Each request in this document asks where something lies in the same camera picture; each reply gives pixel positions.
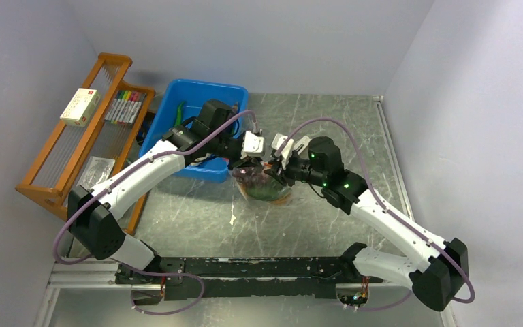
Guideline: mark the white cardboard box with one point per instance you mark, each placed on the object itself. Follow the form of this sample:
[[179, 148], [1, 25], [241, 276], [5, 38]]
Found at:
[[80, 108]]

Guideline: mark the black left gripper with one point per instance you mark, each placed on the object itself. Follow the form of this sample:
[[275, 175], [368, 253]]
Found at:
[[234, 163]]

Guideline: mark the blue plastic bin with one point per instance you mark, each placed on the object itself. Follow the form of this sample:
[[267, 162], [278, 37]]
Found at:
[[191, 95]]

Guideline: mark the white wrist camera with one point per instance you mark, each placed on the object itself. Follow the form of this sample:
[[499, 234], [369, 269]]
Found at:
[[253, 145], [285, 149]]

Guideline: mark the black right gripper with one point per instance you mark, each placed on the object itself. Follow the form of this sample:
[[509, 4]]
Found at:
[[278, 172]]

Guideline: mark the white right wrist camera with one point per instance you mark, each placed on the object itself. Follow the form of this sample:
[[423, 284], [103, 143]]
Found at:
[[285, 149]]

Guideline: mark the coloured marker set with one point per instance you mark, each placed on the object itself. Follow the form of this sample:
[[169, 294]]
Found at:
[[125, 107]]

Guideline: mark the dark toy grape bunch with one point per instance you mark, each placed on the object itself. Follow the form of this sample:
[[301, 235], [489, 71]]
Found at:
[[249, 176]]

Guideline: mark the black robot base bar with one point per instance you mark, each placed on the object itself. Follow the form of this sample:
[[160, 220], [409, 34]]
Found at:
[[185, 278]]

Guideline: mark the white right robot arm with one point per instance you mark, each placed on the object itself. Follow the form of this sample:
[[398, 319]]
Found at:
[[433, 268]]

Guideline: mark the clear zip top bag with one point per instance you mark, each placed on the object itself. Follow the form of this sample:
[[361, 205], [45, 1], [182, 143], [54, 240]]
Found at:
[[270, 192]]

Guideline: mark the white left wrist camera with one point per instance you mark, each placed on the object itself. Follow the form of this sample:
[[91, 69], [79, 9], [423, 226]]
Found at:
[[253, 145]]

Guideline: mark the long green toy bean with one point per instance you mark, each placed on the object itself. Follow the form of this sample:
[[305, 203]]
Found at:
[[179, 114]]

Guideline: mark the wooden shelf rack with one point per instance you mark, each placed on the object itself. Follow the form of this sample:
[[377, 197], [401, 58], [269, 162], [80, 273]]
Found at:
[[65, 153]]

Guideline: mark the clear packaged item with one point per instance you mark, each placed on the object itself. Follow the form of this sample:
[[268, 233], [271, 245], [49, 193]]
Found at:
[[97, 170]]

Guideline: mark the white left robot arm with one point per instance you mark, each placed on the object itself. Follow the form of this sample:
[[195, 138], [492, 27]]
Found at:
[[93, 213]]

